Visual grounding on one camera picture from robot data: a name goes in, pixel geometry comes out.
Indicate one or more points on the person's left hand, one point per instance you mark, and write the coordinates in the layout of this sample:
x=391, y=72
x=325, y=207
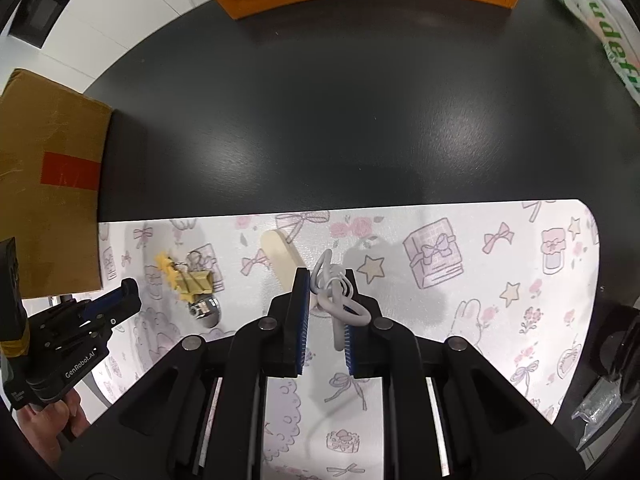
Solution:
x=47, y=430

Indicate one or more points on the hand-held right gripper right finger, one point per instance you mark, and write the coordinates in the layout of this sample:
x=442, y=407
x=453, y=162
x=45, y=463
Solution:
x=351, y=355

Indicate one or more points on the silver metal knob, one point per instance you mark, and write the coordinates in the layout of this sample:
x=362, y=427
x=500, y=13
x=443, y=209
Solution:
x=205, y=310

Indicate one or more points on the white plastic bag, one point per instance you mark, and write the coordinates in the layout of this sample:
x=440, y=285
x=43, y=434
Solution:
x=600, y=20

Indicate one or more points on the yellow star hair clip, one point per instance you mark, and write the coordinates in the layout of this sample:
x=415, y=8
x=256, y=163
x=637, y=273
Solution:
x=167, y=272

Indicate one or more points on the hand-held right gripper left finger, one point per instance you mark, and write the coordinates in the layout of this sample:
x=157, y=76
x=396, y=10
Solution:
x=299, y=325

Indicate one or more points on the clear plastic packet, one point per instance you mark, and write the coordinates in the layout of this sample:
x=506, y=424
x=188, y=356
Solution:
x=600, y=405

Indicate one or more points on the brown cardboard box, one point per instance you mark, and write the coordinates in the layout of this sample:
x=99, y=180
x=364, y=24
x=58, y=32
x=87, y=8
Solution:
x=50, y=185

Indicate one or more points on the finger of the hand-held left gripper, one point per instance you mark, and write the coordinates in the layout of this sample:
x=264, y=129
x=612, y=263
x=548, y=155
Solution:
x=107, y=304

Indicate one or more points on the cream wooden stick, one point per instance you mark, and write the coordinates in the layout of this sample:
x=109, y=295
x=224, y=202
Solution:
x=282, y=257

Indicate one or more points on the yellow binder clip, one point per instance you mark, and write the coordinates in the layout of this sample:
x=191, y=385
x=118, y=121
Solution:
x=192, y=282

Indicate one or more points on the black camera lens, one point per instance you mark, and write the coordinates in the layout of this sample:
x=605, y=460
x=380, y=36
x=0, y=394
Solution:
x=622, y=345

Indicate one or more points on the white printed table mat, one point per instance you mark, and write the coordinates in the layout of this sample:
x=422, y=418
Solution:
x=475, y=285

